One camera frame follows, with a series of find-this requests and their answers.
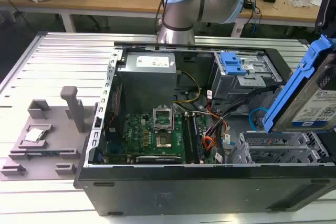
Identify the hard disk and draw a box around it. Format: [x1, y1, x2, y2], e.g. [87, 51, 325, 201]
[262, 34, 336, 133]

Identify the metal disk bay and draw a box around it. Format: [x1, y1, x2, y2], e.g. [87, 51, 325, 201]
[225, 129, 331, 164]

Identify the metal optical drive cage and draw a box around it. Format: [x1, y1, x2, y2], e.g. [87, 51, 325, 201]
[211, 50, 284, 99]

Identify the blue plastic drive latch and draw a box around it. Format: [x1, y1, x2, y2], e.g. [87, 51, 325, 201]
[219, 51, 247, 76]

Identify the black RAM stick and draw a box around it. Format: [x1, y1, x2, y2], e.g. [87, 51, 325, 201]
[192, 113, 205, 162]

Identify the metal socket cover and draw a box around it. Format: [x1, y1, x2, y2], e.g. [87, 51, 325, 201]
[153, 106, 174, 132]

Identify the grey power supply unit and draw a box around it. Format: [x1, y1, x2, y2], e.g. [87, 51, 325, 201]
[117, 52, 177, 104]

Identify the CPU socket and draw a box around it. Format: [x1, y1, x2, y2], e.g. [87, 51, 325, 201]
[154, 134, 174, 149]

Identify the wooden desk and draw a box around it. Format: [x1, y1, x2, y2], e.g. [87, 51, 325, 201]
[0, 0, 336, 29]

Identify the black graphics card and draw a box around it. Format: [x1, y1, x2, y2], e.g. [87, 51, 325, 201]
[135, 155, 182, 164]

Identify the green motherboard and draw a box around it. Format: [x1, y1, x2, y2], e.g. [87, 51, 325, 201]
[104, 112, 211, 164]

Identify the black open PC case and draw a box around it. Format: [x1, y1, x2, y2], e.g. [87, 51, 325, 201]
[73, 40, 336, 217]

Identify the grey parts rack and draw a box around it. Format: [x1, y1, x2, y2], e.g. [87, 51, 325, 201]
[0, 85, 99, 182]

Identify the silver CPU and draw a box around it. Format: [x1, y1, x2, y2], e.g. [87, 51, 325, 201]
[24, 128, 44, 141]

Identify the blue hanging cable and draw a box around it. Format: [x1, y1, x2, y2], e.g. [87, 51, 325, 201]
[250, 0, 263, 35]

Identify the black cable bundle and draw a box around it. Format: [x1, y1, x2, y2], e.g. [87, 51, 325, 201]
[203, 87, 279, 156]

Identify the blue disk data wire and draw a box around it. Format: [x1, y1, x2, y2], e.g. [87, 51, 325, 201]
[248, 108, 271, 133]

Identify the yellow and black wire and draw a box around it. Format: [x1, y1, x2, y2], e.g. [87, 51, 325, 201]
[174, 70, 202, 104]

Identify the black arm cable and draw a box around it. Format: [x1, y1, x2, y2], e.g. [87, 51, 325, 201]
[156, 0, 182, 37]

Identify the orange wire bundle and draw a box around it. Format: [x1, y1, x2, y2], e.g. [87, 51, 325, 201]
[203, 118, 229, 158]

